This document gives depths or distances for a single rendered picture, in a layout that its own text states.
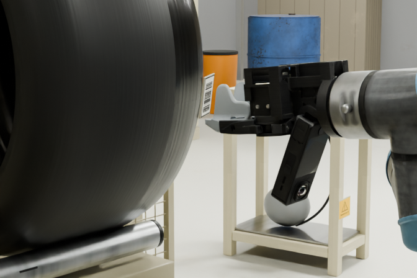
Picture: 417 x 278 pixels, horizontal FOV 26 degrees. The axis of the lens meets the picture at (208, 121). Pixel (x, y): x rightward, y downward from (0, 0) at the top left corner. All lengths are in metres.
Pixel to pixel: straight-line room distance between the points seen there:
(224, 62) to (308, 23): 1.33
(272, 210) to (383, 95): 3.33
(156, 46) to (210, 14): 10.25
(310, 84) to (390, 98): 0.12
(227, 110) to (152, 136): 0.15
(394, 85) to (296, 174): 0.17
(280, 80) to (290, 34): 6.67
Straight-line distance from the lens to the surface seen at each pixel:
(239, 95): 1.14
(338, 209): 4.00
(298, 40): 7.73
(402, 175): 0.96
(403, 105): 0.94
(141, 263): 1.39
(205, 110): 1.29
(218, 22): 11.59
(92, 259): 1.32
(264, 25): 7.74
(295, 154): 1.04
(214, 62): 8.81
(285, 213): 4.23
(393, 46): 12.12
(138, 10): 1.18
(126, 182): 1.23
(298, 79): 1.03
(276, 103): 1.03
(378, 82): 0.96
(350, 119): 0.98
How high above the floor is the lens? 1.29
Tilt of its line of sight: 9 degrees down
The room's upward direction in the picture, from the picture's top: straight up
